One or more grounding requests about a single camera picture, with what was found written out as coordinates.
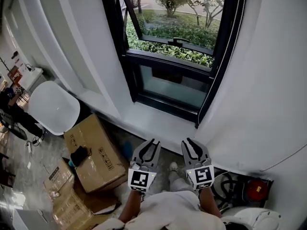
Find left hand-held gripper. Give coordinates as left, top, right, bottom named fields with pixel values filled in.
left=128, top=138, right=161, bottom=193

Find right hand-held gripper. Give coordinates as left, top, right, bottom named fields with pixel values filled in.
left=181, top=137, right=215, bottom=191

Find black framed window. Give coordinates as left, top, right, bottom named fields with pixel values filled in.
left=99, top=0, right=248, bottom=129

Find person's right forearm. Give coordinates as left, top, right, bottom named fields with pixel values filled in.
left=198, top=187, right=223, bottom=218

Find person's left forearm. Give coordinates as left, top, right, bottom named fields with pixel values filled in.
left=118, top=190, right=145, bottom=223

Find blue floor object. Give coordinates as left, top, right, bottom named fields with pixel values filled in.
left=121, top=140, right=134, bottom=156

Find person's light trouser leg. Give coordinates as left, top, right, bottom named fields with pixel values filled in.
left=167, top=170, right=193, bottom=193

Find large brown cardboard box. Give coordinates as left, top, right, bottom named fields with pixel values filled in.
left=63, top=114, right=130, bottom=194

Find person's white shirt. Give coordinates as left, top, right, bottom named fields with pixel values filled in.
left=93, top=190, right=226, bottom=230

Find red round device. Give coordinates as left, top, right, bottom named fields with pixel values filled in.
left=247, top=178, right=270, bottom=202

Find white rounded appliance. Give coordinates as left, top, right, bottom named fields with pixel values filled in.
left=221, top=206, right=282, bottom=230

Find printed label cardboard box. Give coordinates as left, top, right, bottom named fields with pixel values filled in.
left=43, top=159, right=75, bottom=201

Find flat brown cardboard box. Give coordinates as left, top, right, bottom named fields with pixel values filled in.
left=51, top=190, right=94, bottom=230

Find white plastic chair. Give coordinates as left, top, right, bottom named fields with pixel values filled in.
left=27, top=80, right=81, bottom=137

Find white rectangular box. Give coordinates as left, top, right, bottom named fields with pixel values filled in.
left=12, top=208, right=53, bottom=230

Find white side cabinet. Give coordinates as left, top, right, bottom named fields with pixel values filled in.
left=20, top=67, right=45, bottom=93

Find red printed box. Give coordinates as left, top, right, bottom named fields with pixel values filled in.
left=7, top=65, right=23, bottom=86

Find black coiled cables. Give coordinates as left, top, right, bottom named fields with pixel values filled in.
left=213, top=171, right=248, bottom=211

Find black drawstring pouch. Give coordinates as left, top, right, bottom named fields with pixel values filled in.
left=70, top=145, right=93, bottom=168

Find thin white wall cable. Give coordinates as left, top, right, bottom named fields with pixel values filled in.
left=260, top=142, right=307, bottom=173

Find white power strip with cables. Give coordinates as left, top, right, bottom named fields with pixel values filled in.
left=24, top=132, right=46, bottom=153

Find black window handle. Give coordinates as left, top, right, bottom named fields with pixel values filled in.
left=167, top=37, right=189, bottom=46

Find white bead chain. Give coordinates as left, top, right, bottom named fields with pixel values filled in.
left=196, top=0, right=249, bottom=127

